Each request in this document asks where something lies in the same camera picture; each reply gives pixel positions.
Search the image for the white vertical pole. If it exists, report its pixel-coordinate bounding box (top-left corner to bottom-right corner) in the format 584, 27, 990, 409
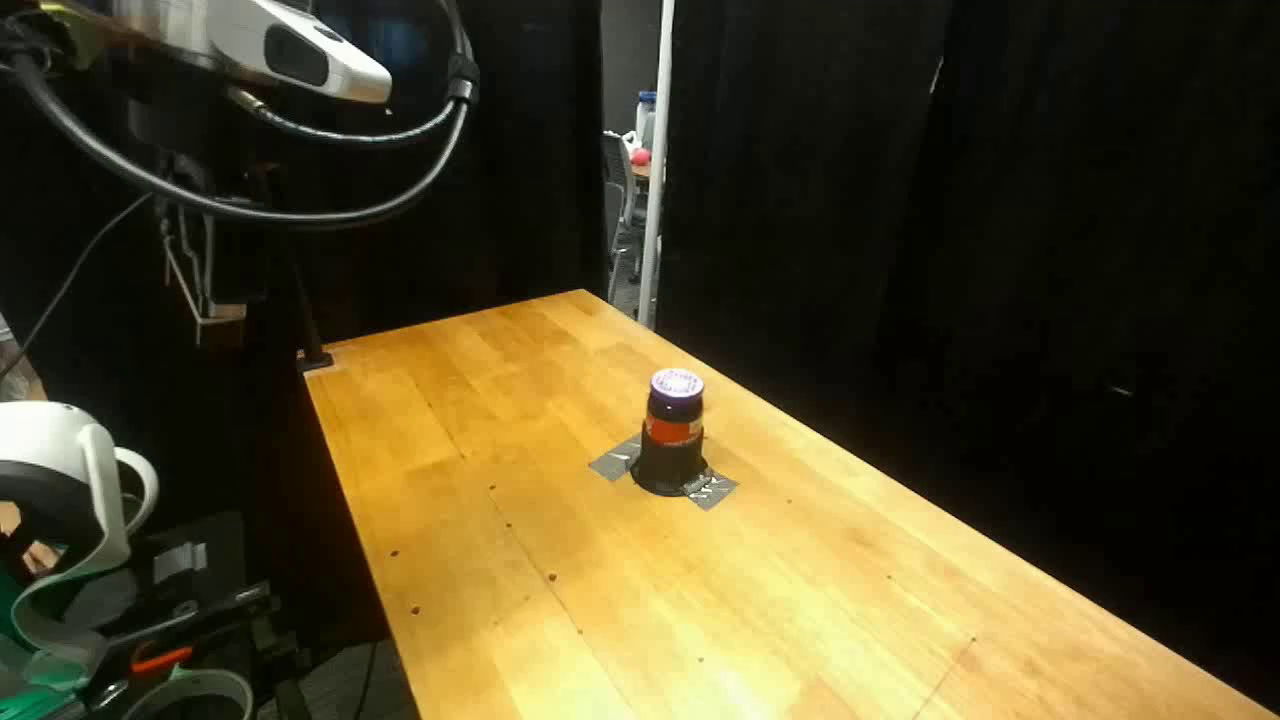
635, 0, 681, 334

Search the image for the white bottle blue cap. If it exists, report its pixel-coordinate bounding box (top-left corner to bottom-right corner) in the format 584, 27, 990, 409
630, 86, 665, 152

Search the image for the black curtain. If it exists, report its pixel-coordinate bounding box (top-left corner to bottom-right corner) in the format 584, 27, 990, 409
665, 0, 1280, 698

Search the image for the small wooden block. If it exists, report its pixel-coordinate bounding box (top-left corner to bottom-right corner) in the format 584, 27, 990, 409
196, 299, 254, 354

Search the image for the grey tape piece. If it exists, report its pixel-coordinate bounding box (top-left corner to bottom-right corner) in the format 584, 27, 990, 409
147, 535, 215, 588

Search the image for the pale tape roll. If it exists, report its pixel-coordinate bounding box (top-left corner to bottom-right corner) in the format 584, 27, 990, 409
117, 664, 261, 720

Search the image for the thick black cable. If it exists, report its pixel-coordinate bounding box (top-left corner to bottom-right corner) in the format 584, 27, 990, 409
0, 0, 483, 234

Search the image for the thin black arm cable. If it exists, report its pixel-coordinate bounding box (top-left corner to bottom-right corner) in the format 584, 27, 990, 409
219, 81, 472, 148

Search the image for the white wire bracket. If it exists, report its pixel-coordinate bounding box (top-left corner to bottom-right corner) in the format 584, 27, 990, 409
157, 198, 224, 334

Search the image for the orange handled clamp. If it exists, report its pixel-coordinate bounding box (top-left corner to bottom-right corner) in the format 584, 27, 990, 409
122, 640, 198, 680

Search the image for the thin dark hanging cable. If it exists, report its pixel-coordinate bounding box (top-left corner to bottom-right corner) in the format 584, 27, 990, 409
0, 187, 159, 386

